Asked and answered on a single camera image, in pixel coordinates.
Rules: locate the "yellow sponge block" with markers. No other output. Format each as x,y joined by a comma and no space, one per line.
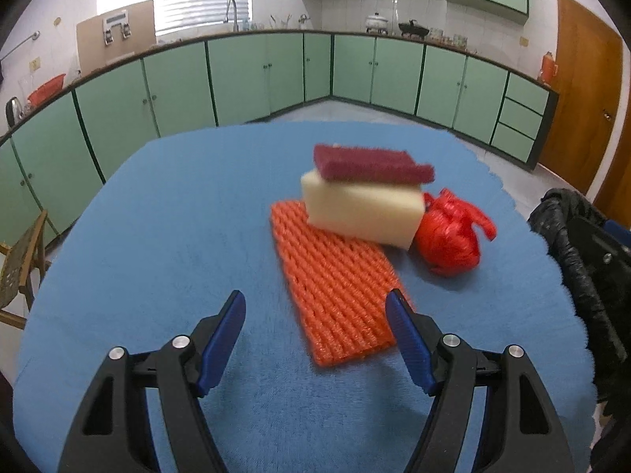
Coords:
381,213

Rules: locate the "black trash bag bin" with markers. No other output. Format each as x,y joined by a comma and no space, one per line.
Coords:
595,268

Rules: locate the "kitchen faucet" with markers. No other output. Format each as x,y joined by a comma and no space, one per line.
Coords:
231,16

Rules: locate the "white pot on stove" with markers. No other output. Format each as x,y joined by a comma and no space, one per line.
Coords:
376,24

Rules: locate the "orange thermos flask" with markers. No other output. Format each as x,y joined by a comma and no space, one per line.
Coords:
548,69

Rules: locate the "steel electric kettle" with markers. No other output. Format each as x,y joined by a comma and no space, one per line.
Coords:
14,112

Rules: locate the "wooden chair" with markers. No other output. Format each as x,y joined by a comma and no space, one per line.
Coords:
27,254

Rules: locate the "red plastic bag ball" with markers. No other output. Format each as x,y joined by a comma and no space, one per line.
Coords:
445,238

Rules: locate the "green lower kitchen cabinets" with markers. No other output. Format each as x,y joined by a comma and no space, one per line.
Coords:
55,160

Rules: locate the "wall towel rail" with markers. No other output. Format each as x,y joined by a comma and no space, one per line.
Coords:
31,38

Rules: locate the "orange foam fruit net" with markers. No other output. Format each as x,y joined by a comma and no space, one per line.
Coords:
338,285

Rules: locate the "black wok on stove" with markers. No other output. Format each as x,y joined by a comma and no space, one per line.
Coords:
412,29

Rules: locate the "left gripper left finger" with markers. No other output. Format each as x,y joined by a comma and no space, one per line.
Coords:
111,429

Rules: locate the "red plastic basin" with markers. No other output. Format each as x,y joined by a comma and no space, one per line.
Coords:
47,90

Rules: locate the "cardboard box on counter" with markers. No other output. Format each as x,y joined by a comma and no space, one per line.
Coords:
108,38

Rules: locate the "maroon scouring pad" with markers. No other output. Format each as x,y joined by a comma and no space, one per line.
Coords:
337,163

